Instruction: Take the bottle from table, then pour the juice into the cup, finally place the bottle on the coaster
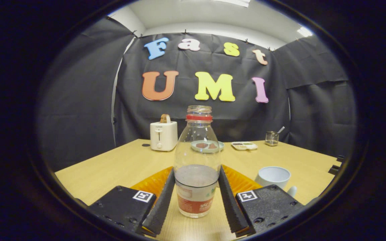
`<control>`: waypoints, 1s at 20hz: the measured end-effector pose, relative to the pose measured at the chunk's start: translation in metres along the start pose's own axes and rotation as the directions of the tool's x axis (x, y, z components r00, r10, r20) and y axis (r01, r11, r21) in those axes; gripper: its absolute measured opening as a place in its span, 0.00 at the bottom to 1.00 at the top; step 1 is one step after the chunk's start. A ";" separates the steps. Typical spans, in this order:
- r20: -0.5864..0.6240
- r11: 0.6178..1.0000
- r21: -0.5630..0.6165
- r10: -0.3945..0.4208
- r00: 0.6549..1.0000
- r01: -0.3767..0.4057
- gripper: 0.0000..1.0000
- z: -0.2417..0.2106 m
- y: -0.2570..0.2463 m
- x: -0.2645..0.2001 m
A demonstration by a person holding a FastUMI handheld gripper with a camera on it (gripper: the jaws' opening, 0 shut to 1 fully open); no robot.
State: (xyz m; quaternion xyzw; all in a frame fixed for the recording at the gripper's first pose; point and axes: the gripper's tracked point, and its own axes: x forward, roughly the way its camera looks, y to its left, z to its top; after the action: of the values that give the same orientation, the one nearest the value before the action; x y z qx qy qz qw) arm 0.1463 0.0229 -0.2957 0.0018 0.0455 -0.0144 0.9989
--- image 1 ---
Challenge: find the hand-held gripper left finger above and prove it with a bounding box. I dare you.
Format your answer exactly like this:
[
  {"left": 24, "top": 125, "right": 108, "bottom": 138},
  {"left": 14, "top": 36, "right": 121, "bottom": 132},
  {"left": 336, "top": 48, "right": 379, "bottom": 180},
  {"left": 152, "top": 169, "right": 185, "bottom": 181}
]
[{"left": 87, "top": 166, "right": 176, "bottom": 238}]

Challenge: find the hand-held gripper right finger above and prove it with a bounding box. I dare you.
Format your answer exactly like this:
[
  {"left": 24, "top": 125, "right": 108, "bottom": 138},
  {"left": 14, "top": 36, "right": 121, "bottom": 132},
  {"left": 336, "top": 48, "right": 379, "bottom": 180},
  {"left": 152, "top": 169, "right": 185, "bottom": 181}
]
[{"left": 217, "top": 164, "right": 306, "bottom": 238}]

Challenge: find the clear plastic juice bottle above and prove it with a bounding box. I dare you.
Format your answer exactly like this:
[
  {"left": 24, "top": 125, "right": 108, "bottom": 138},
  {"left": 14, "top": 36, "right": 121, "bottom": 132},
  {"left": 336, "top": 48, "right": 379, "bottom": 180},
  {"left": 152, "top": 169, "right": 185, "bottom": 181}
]
[{"left": 174, "top": 105, "right": 221, "bottom": 219}]

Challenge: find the pale blue cup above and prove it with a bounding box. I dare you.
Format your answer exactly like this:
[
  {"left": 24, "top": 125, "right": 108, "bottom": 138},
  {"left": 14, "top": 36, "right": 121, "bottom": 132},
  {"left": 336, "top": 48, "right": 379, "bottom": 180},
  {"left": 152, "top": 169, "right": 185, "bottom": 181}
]
[{"left": 255, "top": 166, "right": 297, "bottom": 198}]

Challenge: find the pale green plate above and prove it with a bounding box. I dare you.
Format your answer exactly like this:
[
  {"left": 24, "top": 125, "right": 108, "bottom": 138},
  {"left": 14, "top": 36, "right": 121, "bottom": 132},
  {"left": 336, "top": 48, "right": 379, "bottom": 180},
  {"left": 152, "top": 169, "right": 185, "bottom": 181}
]
[{"left": 191, "top": 140, "right": 225, "bottom": 154}]

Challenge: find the white divided snack dish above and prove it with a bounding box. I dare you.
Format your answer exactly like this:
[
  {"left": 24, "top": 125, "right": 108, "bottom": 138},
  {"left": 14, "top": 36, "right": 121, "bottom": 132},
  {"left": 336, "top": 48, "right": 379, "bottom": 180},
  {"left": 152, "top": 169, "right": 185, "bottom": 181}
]
[{"left": 231, "top": 142, "right": 258, "bottom": 151}]

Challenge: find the wooden table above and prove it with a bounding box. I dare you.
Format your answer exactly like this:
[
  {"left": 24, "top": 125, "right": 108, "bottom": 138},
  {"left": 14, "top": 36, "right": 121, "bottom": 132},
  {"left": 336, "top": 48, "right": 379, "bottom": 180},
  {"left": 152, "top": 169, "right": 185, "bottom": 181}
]
[{"left": 55, "top": 138, "right": 342, "bottom": 241}]

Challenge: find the white toaster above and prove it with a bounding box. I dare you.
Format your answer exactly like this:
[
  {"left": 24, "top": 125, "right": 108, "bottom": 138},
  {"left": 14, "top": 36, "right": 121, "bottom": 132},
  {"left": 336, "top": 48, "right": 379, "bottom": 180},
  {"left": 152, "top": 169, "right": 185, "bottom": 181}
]
[{"left": 150, "top": 121, "right": 178, "bottom": 152}]

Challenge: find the clear glass utensil holder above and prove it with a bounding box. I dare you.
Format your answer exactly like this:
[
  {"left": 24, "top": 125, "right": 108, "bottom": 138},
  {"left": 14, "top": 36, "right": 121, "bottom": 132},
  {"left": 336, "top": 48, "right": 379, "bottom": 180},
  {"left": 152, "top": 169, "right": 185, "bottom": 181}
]
[{"left": 265, "top": 131, "right": 279, "bottom": 147}]

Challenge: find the black backdrop cloth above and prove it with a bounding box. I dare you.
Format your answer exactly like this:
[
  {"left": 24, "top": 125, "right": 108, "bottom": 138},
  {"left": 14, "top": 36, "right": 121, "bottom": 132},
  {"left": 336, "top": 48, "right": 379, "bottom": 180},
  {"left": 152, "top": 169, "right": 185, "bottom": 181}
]
[{"left": 37, "top": 17, "right": 356, "bottom": 171}]

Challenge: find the large ceiling light panel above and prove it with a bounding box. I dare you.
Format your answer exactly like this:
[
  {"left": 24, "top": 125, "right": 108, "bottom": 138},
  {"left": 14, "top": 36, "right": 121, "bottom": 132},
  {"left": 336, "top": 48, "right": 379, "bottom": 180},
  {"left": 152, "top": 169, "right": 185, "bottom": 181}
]
[{"left": 213, "top": 0, "right": 250, "bottom": 8}]

